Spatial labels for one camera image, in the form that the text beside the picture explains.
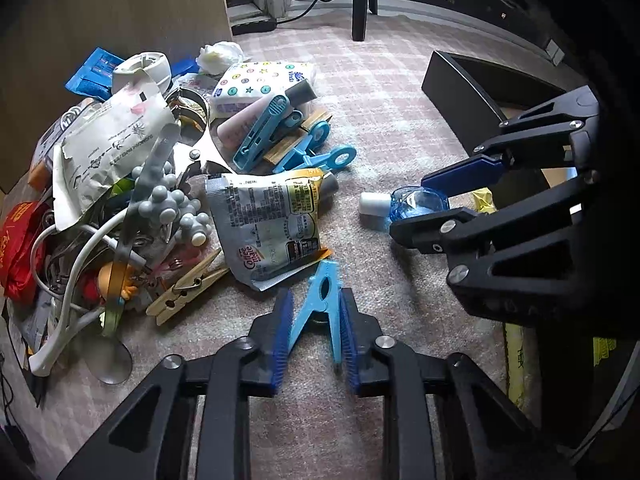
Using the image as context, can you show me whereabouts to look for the light blue clothespin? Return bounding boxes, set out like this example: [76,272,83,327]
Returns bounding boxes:
[288,259,342,366]

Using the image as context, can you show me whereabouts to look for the small blue liquid bottle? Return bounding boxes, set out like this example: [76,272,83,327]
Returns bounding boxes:
[358,185,450,232]

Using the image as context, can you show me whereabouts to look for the yellow shuttlecock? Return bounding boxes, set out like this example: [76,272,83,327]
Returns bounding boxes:
[592,337,617,366]

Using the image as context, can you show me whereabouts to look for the snack packet white yellow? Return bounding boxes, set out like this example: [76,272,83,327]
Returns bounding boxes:
[205,168,331,292]

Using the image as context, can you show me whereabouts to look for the grey ball massager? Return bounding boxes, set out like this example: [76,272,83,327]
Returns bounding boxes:
[137,162,213,248]

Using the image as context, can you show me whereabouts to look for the white torn mailer pouch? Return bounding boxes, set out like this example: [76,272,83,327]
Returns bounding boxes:
[52,76,174,231]

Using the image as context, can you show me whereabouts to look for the red fabric bag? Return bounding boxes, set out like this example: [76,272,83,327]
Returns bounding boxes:
[1,202,49,307]

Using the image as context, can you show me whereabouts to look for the yellow long wrapper stick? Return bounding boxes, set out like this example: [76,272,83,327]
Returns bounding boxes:
[472,188,526,408]

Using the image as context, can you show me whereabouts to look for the black storage tray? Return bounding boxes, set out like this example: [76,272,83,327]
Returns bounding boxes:
[420,49,591,201]

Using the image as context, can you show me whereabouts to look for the wooden clothespin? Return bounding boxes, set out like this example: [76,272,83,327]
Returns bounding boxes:
[145,248,229,326]

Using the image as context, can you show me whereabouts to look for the orange red toy figure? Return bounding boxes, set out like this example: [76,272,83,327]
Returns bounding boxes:
[79,259,141,309]

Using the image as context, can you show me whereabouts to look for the large teal clothespin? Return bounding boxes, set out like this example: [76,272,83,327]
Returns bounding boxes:
[232,94,304,172]

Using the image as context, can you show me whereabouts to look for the pink tube black cap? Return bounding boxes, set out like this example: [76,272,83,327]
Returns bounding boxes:
[214,79,319,151]

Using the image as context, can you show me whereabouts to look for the dotted tissue pack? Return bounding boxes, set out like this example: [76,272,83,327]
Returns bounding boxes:
[209,61,317,119]

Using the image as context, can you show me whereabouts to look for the black power strip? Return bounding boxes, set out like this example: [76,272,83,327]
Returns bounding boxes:
[231,16,278,37]

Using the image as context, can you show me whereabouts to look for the crumpled white tissue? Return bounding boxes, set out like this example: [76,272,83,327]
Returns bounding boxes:
[195,41,246,76]

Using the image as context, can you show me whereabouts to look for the white round tape dispenser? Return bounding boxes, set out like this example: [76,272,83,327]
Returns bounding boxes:
[112,52,171,94]

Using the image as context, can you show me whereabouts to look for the blue foil pouch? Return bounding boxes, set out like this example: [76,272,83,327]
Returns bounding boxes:
[65,48,124,102]

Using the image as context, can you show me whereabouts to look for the white usb cable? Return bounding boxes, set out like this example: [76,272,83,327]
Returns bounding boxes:
[28,206,149,378]

